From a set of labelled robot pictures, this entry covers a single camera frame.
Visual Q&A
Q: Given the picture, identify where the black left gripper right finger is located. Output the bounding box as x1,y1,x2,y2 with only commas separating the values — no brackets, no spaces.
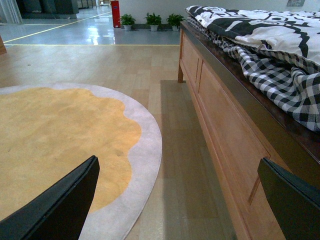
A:
257,158,320,240

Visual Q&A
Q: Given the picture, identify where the wooden bed frame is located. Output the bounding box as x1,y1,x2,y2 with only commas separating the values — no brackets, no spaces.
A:
178,22,320,240

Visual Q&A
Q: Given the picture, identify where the potted green plant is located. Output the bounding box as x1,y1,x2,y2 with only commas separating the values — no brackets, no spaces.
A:
120,13,136,31
166,13,185,32
145,12,162,32

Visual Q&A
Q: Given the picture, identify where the round yellow and grey rug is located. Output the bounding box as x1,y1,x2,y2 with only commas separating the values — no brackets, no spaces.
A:
0,84,162,240

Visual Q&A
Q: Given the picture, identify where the middle potted green plant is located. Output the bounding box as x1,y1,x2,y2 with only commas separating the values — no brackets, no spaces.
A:
145,12,162,32

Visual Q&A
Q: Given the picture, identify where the left potted green plant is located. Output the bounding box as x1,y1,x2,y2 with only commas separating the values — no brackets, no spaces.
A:
120,13,136,31

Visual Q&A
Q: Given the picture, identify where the black white checkered blanket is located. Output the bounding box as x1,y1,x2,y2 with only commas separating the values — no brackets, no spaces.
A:
187,16,320,133

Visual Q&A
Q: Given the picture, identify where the right potted green plant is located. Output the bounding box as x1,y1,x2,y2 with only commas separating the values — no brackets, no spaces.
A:
166,13,185,32

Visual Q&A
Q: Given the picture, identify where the red cylindrical bin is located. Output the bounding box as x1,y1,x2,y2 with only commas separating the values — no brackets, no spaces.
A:
110,0,121,28

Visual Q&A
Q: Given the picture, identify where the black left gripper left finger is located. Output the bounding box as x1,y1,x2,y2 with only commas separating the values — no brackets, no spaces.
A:
0,155,100,240

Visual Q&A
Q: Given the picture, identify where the black and white patterned duvet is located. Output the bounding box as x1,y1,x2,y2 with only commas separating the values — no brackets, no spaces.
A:
185,5,320,64

